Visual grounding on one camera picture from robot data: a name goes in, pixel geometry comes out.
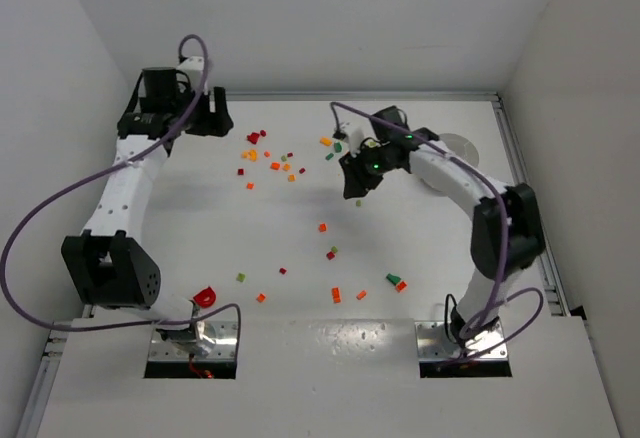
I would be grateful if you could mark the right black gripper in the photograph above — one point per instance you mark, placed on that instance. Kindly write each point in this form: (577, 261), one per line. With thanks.
(357, 169)

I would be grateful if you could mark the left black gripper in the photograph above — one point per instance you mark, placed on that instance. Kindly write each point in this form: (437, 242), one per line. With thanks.
(211, 118)

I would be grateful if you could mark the yellow-orange curved lego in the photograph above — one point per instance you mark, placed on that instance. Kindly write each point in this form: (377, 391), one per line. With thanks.
(250, 155)

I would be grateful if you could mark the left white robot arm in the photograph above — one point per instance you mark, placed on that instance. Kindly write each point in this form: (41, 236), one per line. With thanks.
(106, 261)

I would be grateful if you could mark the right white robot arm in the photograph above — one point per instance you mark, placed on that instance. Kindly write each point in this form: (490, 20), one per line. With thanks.
(506, 229)

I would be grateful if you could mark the red lego cluster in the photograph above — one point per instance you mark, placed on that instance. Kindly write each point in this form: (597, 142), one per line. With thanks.
(254, 137)

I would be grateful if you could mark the white divided bowl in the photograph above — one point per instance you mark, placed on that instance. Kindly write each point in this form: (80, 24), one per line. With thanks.
(460, 146)

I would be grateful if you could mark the dark green wedge lego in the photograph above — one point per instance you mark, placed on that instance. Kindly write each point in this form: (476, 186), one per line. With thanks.
(393, 279)

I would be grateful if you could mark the orange double lego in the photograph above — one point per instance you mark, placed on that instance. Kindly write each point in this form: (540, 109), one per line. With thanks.
(336, 295)

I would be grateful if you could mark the red arch lego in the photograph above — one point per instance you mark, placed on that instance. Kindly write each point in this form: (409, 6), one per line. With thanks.
(205, 298)

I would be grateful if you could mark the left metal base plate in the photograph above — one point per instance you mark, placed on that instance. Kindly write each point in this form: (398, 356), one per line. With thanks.
(211, 341)

